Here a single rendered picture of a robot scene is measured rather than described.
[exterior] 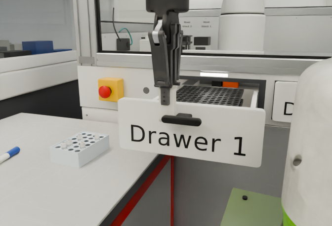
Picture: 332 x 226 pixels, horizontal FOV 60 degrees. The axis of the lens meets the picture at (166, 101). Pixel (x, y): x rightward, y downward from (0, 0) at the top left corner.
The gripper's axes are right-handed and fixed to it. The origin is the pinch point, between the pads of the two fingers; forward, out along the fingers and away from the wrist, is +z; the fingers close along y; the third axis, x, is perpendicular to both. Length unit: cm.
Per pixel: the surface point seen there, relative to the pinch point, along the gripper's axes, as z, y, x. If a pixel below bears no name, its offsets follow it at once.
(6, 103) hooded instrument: 15, -35, -79
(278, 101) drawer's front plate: 5.9, -32.3, 21.3
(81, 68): 0, -34, -42
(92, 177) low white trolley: 17.1, 2.2, -16.2
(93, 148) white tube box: 14.5, -5.9, -20.9
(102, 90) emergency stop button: 5.0, -26.7, -30.1
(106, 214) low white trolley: 17.2, 12.2, -7.0
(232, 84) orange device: 9, -70, 5
